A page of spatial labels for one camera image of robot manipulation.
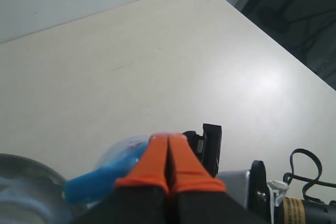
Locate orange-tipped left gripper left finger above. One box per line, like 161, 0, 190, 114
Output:
70, 134, 171, 224

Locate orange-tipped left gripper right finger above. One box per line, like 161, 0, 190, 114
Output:
167, 134, 263, 224

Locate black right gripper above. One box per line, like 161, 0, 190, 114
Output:
183, 124, 222, 177

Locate blue pump soap bottle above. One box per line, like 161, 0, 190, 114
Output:
64, 131, 190, 206

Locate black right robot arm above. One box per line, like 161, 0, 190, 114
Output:
183, 124, 335, 223

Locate pale blue soap swirls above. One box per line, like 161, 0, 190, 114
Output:
1, 177, 73, 223

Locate round stainless steel plate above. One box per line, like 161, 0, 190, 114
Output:
1, 154, 74, 223

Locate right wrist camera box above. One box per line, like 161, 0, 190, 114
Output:
216, 161, 289, 223

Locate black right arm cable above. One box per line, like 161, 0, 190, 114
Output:
283, 149, 336, 204

